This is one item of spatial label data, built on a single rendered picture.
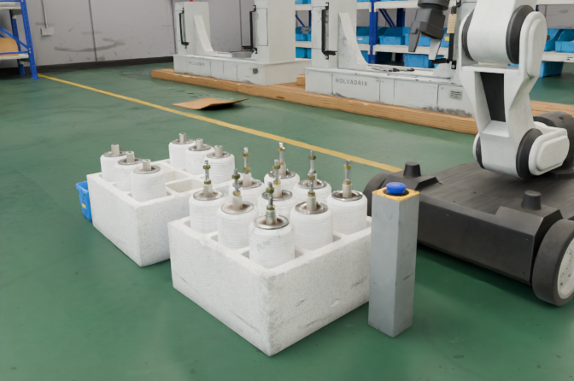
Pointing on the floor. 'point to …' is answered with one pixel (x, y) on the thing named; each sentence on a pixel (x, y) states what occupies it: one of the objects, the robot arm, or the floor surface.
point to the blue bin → (84, 200)
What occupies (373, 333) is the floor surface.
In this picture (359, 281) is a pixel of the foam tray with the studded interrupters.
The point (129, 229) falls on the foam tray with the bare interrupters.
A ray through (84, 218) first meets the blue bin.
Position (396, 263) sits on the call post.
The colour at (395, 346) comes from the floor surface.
